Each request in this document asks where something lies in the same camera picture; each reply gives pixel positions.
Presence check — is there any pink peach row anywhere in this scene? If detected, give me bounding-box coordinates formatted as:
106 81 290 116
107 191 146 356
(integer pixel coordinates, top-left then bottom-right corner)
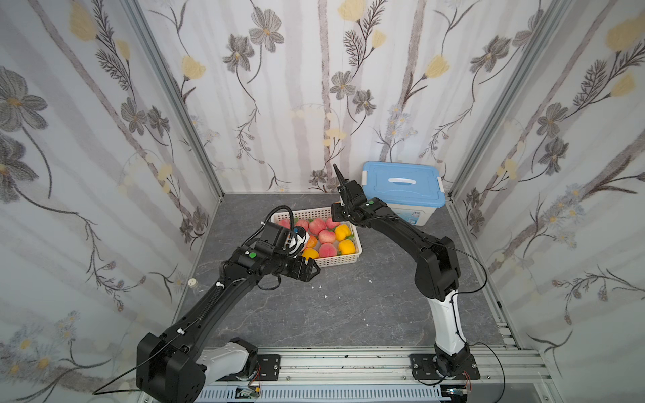
317 229 336 243

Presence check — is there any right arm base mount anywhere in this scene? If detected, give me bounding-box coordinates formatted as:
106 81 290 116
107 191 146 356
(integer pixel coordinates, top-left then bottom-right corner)
409 353 481 381

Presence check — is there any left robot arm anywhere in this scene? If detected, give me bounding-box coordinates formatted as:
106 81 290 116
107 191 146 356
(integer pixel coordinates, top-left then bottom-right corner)
135 241 321 402

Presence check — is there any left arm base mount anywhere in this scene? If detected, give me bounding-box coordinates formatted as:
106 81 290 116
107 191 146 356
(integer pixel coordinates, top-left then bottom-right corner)
220 354 282 382

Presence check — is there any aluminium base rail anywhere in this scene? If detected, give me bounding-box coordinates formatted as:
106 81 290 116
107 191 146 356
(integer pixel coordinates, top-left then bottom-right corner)
135 346 565 403

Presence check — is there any blue lidded storage box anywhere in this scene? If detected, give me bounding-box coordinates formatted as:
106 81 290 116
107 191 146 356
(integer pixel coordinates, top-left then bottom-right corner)
361 161 446 226

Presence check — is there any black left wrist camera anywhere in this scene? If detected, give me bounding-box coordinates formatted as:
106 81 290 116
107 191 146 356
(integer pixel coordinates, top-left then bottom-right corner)
255 223 310 256

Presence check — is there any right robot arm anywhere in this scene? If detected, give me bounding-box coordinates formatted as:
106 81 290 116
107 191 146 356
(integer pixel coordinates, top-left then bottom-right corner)
332 179 472 378

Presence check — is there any orange wrinkled peach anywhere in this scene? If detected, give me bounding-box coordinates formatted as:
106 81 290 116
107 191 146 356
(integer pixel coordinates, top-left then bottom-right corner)
306 235 318 249

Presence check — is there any yellow peach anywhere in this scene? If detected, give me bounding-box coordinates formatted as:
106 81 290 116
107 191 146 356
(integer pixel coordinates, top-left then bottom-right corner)
334 224 354 242
338 238 357 255

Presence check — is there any white perforated plastic basket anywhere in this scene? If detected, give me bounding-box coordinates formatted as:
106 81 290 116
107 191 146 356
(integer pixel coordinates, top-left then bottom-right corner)
270 208 363 267

